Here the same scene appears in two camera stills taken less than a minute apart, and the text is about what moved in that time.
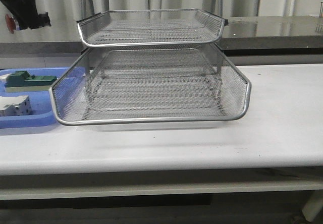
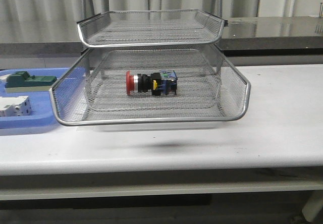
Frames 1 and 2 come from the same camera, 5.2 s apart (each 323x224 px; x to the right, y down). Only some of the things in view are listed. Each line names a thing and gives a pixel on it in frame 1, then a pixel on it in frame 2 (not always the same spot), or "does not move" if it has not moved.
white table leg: (313, 205) does not move
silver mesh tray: (139, 26) does not move
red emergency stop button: (11, 23) to (163, 83)
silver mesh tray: (151, 84) does not move
